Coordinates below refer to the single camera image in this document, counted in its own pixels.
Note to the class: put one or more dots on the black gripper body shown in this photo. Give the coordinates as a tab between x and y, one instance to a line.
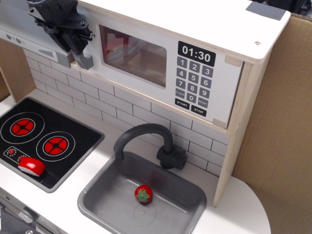
55	14

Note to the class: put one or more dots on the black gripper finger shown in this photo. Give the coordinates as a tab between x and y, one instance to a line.
76	43
58	39

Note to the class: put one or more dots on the grey microwave door handle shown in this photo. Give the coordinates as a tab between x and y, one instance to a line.
85	61

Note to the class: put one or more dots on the white microwave door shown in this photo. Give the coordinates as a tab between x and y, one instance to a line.
178	72

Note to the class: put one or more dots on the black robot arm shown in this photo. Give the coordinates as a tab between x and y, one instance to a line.
62	22

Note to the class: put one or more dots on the white wooden toy microwave cabinet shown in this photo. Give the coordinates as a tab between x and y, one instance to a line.
224	26

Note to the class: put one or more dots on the red orange toy food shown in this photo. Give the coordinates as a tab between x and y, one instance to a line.
118	50

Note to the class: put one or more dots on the grey toy range hood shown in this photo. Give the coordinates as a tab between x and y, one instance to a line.
19	28

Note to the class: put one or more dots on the black toy stovetop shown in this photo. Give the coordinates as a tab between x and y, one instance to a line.
32	129

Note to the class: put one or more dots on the red white toy sushi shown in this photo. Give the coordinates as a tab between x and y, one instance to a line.
31	166

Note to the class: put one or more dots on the dark grey toy faucet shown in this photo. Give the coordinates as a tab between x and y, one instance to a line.
157	135

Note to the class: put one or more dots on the grey toy sink basin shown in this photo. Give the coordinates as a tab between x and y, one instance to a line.
109	199

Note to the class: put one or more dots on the red toy strawberry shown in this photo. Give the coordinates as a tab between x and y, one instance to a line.
144	194

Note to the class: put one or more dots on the grey tape patch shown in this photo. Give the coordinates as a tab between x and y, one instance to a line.
266	10

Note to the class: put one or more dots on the brown cardboard panel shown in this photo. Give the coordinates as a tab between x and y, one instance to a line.
275	158

